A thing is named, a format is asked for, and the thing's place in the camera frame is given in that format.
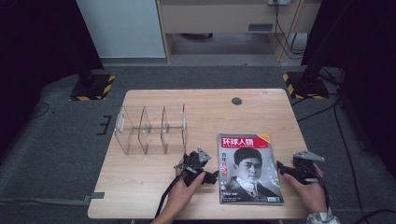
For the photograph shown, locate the magazine with portrait cover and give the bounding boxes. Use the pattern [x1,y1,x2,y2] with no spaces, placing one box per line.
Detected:
[217,133,285,206]

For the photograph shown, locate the person's right hand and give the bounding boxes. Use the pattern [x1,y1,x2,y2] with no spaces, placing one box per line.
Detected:
[283,163,330,216]

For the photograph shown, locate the white panel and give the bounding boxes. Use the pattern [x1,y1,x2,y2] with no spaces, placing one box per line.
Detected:
[76,0,166,59]

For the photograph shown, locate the grey tape strip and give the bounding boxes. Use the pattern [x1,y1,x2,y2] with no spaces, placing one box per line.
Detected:
[83,191,106,203]

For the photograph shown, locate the dark curtain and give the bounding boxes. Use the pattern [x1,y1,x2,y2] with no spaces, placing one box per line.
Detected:
[300,0,396,179]
[0,0,105,158]

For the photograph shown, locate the light wooden cabinet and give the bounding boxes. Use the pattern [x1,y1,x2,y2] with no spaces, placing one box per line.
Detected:
[155,0,322,63]

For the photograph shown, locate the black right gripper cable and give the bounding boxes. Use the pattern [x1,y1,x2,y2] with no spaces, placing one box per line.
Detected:
[306,164,331,211]

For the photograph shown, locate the grey rectangular cabinet label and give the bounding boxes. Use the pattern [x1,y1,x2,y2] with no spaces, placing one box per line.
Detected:
[247,22,275,33]

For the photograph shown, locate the black tape floor mark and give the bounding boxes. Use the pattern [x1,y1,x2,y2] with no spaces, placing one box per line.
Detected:
[95,115,113,136]

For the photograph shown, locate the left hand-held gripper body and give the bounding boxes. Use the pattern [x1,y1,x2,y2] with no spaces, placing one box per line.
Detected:
[177,147,213,188]

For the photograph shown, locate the thin black floor cable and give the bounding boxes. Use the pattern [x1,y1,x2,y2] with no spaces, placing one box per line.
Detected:
[30,101,50,119]

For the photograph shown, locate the clear acrylic file rack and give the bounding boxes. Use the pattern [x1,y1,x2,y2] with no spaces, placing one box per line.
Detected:
[113,104,188,156]

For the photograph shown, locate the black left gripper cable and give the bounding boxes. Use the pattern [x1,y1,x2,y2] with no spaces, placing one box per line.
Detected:
[154,171,188,219]

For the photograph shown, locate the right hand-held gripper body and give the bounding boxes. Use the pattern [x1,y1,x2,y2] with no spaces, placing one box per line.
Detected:
[291,150,326,185]

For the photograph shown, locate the black cables at cabinet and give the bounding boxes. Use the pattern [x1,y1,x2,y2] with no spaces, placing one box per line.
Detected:
[273,2,306,61]

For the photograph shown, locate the black stand base striped edge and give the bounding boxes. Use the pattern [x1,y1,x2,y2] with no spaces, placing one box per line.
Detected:
[282,71,331,101]
[69,73,116,102]

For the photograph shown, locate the long black floor cable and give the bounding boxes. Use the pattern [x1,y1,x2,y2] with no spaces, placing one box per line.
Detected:
[296,92,396,224]

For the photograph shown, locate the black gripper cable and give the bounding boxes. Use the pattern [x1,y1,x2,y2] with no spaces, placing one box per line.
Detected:
[154,171,188,219]
[306,164,331,211]

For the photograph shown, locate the person's left hand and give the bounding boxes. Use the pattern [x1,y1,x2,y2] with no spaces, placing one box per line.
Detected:
[163,157,207,217]

